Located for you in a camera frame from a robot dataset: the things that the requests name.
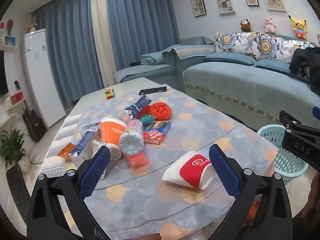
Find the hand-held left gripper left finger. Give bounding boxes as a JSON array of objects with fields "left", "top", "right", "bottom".
[{"left": 26, "top": 145, "right": 118, "bottom": 240}]

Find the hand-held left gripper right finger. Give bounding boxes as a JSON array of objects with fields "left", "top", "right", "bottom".
[{"left": 209, "top": 144, "right": 294, "bottom": 240}]

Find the teal plastic basket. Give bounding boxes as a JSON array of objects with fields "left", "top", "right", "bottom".
[{"left": 257, "top": 124, "right": 309, "bottom": 185}]

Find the red white paper cup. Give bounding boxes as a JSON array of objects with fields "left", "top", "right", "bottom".
[{"left": 162, "top": 151, "right": 214, "bottom": 190}]

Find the orange snack wrapper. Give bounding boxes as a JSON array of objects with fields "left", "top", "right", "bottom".
[{"left": 57, "top": 143, "right": 75, "bottom": 160}]

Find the red blue card box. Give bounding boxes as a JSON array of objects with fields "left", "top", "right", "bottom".
[{"left": 143, "top": 120, "right": 172, "bottom": 145}]

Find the person's right forearm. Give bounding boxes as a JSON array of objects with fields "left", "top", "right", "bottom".
[{"left": 308, "top": 186, "right": 320, "bottom": 217}]

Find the blue white carton box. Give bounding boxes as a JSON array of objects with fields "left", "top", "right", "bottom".
[{"left": 69, "top": 129, "right": 102, "bottom": 168}]

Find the orange paper cup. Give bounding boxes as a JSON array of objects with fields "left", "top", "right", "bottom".
[{"left": 100, "top": 117, "right": 127, "bottom": 161}]

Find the pink plastic packet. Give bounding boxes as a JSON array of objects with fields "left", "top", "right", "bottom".
[{"left": 124, "top": 152, "right": 149, "bottom": 168}]

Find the clear plastic bottle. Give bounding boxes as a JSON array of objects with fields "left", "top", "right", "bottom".
[{"left": 119, "top": 120, "right": 145, "bottom": 155}]

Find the blue patterned tablecloth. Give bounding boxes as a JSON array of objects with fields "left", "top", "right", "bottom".
[{"left": 39, "top": 89, "right": 279, "bottom": 240}]

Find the striped white table runner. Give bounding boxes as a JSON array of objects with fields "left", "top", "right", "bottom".
[{"left": 39, "top": 114, "right": 83, "bottom": 175}]

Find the black jacket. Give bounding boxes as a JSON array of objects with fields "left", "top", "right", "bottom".
[{"left": 289, "top": 46, "right": 320, "bottom": 92}]

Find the blue cushion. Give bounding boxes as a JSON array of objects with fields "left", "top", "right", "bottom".
[
  {"left": 204, "top": 53, "right": 257, "bottom": 66},
  {"left": 254, "top": 59, "right": 293, "bottom": 75}
]

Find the teal sofa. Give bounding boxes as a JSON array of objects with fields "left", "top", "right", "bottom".
[{"left": 114, "top": 34, "right": 320, "bottom": 137}]

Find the small teal object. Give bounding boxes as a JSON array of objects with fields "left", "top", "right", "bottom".
[{"left": 140, "top": 114, "right": 156, "bottom": 125}]

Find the blue white toothpaste box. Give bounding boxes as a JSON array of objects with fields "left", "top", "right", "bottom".
[{"left": 119, "top": 95, "right": 152, "bottom": 123}]

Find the floral cushion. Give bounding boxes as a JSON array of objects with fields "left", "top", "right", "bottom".
[
  {"left": 215, "top": 32, "right": 260, "bottom": 60},
  {"left": 257, "top": 33, "right": 315, "bottom": 60}
]

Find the black guitar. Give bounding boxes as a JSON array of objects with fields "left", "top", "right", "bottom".
[{"left": 14, "top": 80, "right": 47, "bottom": 140}]

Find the yellow plush toy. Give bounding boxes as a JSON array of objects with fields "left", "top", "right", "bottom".
[{"left": 288, "top": 15, "right": 308, "bottom": 40}]

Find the green potted plant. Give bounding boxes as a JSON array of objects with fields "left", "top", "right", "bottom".
[{"left": 0, "top": 127, "right": 32, "bottom": 173}]

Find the orange mesh ball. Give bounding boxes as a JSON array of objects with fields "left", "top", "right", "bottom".
[{"left": 144, "top": 102, "right": 173, "bottom": 121}]

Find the pink pig plush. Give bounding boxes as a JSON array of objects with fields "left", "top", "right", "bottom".
[{"left": 263, "top": 17, "right": 277, "bottom": 34}]

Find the black phone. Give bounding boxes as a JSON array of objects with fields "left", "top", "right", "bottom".
[{"left": 139, "top": 86, "right": 167, "bottom": 96}]

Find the white curved shelf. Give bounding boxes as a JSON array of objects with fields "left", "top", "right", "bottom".
[{"left": 0, "top": 112, "right": 19, "bottom": 130}]

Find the brown monkey plush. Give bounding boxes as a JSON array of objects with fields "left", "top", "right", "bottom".
[{"left": 240, "top": 19, "right": 252, "bottom": 33}]

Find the white refrigerator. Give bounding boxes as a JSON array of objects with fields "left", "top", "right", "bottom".
[{"left": 24, "top": 29, "right": 67, "bottom": 130}]

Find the white red shelf box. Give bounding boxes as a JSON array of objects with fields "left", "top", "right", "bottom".
[{"left": 4, "top": 91, "right": 25, "bottom": 110}]

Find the white framed butterfly picture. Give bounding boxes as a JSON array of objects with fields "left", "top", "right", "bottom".
[{"left": 263, "top": 0, "right": 286, "bottom": 11}]

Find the teal armrest cover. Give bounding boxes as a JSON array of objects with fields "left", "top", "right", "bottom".
[{"left": 162, "top": 44, "right": 216, "bottom": 60}]

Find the folded teal blanket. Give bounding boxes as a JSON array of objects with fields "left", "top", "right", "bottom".
[{"left": 140, "top": 51, "right": 165, "bottom": 67}]

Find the blue curtain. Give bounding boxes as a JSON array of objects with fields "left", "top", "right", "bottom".
[
  {"left": 34, "top": 0, "right": 104, "bottom": 105},
  {"left": 105, "top": 0, "right": 180, "bottom": 77}
]

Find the frameless canvas print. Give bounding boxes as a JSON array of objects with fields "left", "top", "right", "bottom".
[{"left": 216, "top": 0, "right": 236, "bottom": 14}]

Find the black television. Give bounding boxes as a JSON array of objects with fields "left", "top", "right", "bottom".
[{"left": 0, "top": 50, "right": 9, "bottom": 99}]

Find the cream curtain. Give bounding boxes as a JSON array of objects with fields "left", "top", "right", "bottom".
[{"left": 89, "top": 0, "right": 118, "bottom": 89}]

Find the decoration on refrigerator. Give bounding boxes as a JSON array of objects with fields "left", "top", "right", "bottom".
[{"left": 24, "top": 20, "right": 38, "bottom": 33}]

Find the tall black picture frame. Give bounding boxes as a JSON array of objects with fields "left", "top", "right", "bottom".
[{"left": 190, "top": 0, "right": 207, "bottom": 17}]

